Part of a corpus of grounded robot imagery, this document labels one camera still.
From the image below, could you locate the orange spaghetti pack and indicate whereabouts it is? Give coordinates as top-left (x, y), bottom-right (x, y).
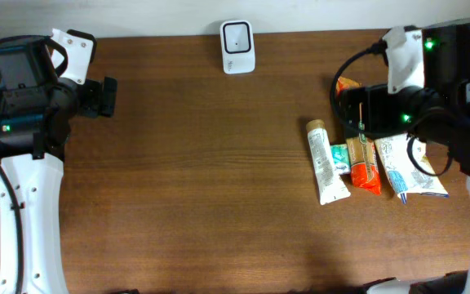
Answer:
top-left (335, 76), bottom-right (383, 196)

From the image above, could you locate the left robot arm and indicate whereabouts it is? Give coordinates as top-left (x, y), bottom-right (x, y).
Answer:
top-left (0, 29), bottom-right (118, 293)

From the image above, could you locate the green tissue pack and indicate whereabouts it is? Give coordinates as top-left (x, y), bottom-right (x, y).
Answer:
top-left (330, 144), bottom-right (351, 175)

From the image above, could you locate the yellow white snack bag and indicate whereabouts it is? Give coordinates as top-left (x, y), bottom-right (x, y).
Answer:
top-left (374, 134), bottom-right (449, 204)

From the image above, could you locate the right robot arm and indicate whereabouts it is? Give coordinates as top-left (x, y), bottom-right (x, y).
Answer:
top-left (330, 18), bottom-right (470, 293)

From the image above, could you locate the white tube gold cap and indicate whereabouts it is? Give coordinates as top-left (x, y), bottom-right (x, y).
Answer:
top-left (306, 119), bottom-right (351, 205)

